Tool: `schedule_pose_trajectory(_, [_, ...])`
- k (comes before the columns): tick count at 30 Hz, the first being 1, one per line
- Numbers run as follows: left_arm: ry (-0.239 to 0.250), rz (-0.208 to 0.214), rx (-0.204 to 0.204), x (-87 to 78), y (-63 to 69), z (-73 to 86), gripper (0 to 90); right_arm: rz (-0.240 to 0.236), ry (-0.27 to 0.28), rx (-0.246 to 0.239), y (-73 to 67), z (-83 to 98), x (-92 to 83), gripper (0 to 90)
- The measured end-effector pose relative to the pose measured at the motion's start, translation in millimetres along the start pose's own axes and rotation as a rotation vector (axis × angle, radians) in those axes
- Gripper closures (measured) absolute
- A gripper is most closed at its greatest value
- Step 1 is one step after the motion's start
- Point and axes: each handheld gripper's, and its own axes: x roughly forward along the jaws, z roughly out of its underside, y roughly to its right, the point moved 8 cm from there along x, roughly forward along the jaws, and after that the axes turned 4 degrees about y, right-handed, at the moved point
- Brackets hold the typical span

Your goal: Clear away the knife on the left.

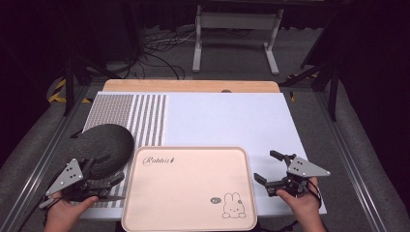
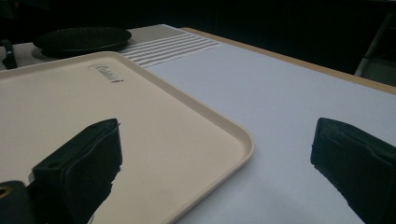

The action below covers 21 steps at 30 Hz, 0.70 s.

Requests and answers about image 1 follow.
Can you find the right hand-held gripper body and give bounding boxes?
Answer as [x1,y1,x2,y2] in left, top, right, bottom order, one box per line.
[265,154,332,198]

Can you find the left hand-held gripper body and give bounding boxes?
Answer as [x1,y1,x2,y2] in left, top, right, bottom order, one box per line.
[39,158,112,210]

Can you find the dark grey knitted hat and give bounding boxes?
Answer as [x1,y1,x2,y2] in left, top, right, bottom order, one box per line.
[67,123,135,181]

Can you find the person's right hand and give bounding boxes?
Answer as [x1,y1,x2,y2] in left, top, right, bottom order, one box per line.
[276,176,322,226]

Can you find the person's left hand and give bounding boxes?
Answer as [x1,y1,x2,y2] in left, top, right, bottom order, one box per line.
[43,191,100,232]

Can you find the white mat with grey stripes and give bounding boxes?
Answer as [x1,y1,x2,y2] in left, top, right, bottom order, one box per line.
[76,91,328,221]

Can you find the yellow and black floor tape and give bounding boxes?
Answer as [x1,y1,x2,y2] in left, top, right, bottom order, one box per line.
[286,72,320,103]
[47,78,94,105]

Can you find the pink tray with rabbit print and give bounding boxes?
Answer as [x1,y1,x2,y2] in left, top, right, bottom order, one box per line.
[121,146,258,232]

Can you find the black tripod stand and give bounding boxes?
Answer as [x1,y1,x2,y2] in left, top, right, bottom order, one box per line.
[62,52,114,118]
[278,60,340,123]

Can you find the grey metal floor rail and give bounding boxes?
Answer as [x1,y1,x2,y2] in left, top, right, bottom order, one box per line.
[0,84,95,232]
[312,91,390,232]

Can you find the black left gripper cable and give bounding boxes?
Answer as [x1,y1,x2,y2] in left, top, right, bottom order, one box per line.
[17,173,66,232]

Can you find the bundle of black floor cables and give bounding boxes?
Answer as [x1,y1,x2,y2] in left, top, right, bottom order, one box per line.
[105,27,198,81]

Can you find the white metal stand frame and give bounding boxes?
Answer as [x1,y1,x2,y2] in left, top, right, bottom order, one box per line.
[191,4,285,76]

